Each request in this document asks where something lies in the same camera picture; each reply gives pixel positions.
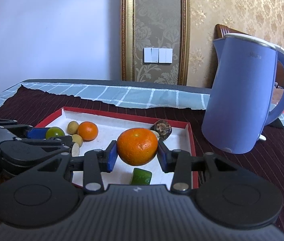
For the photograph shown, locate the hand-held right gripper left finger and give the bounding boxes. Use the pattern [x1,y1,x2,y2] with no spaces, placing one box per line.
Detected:
[33,140,118,194]

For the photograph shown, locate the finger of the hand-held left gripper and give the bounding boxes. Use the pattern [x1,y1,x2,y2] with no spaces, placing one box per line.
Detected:
[0,117,48,139]
[15,135,74,154]

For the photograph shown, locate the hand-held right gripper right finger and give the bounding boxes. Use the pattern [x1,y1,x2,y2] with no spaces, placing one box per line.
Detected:
[157,142,251,194]

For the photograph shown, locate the green tomato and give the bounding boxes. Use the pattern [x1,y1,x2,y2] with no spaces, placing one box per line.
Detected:
[45,127,65,140]

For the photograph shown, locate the large orange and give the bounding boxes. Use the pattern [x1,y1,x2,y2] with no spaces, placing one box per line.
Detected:
[117,128,159,166]

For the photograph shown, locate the green cucumber piece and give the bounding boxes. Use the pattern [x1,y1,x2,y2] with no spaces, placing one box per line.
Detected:
[130,168,152,186]

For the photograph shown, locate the dark water chestnut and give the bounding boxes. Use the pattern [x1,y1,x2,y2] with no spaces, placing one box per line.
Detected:
[150,120,172,141]

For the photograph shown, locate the small orange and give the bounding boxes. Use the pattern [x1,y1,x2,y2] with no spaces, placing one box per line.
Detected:
[77,122,99,141]

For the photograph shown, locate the red cardboard box tray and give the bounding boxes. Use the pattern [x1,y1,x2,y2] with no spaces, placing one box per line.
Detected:
[35,107,199,189]

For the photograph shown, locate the teal checked sheet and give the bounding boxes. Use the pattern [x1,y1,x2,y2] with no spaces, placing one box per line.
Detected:
[0,80,211,117]

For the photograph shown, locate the blue electric kettle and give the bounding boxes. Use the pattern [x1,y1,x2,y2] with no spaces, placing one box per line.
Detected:
[201,33,284,154]

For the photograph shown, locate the dark maroon striped cloth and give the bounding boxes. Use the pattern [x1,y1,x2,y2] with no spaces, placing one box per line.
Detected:
[0,85,284,231]

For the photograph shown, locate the white wall light switch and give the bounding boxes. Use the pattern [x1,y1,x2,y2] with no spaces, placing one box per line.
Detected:
[144,47,173,64]

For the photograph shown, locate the gold framed wall panel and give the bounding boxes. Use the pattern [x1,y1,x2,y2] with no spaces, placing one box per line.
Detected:
[120,0,191,86]

